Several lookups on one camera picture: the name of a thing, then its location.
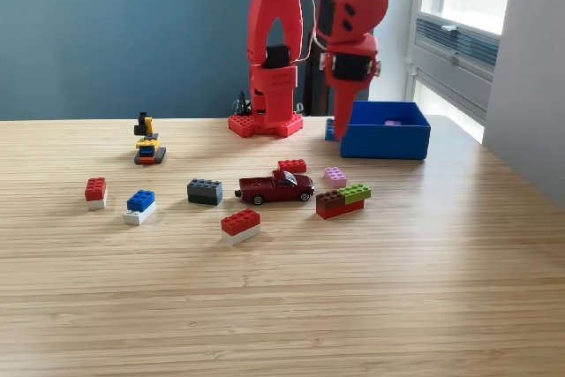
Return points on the single blue brick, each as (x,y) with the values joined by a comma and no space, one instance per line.
(329,132)

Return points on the pink purple brick stack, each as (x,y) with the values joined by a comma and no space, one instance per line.
(393,122)

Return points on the blue plastic bin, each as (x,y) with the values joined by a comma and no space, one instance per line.
(384,143)

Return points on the dark folded chair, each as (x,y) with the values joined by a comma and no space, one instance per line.
(315,94)

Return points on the flat red brick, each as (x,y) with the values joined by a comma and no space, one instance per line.
(292,165)

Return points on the brown green red brick stack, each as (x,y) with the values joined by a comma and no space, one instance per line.
(340,207)

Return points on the grey slatted window vent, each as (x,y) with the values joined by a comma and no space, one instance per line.
(463,43)

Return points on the dark red toy pickup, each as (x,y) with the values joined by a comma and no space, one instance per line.
(273,190)

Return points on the long red white brick stack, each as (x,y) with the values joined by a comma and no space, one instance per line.
(240,224)

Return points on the grey brick stack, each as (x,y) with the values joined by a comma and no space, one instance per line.
(204,191)

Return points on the yellow toy digger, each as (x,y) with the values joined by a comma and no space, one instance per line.
(150,154)

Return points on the blue white brick stack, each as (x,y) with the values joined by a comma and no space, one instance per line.
(141,201)

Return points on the small red white brick stack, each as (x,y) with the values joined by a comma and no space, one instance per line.
(95,189)

